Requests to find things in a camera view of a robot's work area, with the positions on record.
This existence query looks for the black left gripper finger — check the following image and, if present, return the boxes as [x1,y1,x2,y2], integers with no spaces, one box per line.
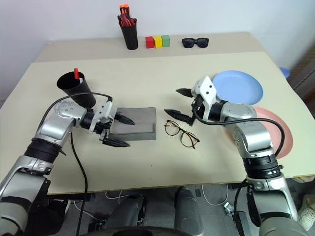
[99,131,131,148]
[114,113,136,125]

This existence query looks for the grey folded cloth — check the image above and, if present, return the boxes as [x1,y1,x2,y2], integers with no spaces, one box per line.
[108,106,158,142]

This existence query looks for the orange-capped black marker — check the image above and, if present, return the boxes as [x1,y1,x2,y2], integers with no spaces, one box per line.
[119,3,130,21]

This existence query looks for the yellow block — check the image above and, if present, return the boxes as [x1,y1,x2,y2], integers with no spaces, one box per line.
[153,35,164,49]

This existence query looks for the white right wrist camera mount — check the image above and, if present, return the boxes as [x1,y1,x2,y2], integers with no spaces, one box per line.
[191,76,219,117]

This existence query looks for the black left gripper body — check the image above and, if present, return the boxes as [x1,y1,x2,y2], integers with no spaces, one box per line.
[94,111,119,141]

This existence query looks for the thin-framed clear eyeglasses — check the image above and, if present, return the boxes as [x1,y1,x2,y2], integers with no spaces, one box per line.
[163,119,201,149]

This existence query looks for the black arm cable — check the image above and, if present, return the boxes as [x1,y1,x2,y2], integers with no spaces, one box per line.
[39,92,114,236]
[193,104,286,215]

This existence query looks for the tall black cup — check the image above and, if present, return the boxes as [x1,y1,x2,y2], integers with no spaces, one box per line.
[117,15,139,51]

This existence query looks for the pink plate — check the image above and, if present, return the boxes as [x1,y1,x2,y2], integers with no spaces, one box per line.
[224,106,294,159]

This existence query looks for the blue round container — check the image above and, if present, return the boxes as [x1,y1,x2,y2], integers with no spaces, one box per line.
[279,66,291,80]

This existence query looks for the dark grey rounded shape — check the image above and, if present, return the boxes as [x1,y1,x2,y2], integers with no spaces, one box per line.
[107,193,149,230]
[174,186,204,236]

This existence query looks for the white shoe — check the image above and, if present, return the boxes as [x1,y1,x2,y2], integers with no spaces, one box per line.
[298,193,315,231]

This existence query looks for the blue plate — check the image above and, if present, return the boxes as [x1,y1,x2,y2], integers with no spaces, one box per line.
[211,70,264,105]

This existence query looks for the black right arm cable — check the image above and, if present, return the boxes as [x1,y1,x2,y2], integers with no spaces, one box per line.
[193,104,286,215]

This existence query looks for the black sunglasses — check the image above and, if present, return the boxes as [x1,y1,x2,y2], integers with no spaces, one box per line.
[181,37,210,49]

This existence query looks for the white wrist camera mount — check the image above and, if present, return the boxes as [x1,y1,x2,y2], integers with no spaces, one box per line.
[191,76,219,117]
[88,101,117,134]

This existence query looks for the green block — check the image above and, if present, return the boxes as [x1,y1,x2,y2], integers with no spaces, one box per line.
[161,34,172,48]

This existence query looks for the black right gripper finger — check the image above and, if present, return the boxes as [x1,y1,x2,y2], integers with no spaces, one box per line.
[164,108,195,127]
[175,88,195,98]

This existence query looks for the wide black cup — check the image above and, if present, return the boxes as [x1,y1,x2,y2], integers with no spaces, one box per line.
[56,71,97,109]

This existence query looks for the white floor cable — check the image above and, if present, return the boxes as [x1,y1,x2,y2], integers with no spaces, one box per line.
[201,182,230,207]
[105,190,130,204]

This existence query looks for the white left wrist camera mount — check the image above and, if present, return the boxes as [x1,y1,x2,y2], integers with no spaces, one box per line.
[88,101,117,134]

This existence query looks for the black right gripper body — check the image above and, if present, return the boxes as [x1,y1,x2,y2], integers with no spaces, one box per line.
[191,94,210,121]

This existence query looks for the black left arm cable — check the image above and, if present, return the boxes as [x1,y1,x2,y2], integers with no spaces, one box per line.
[39,92,114,236]

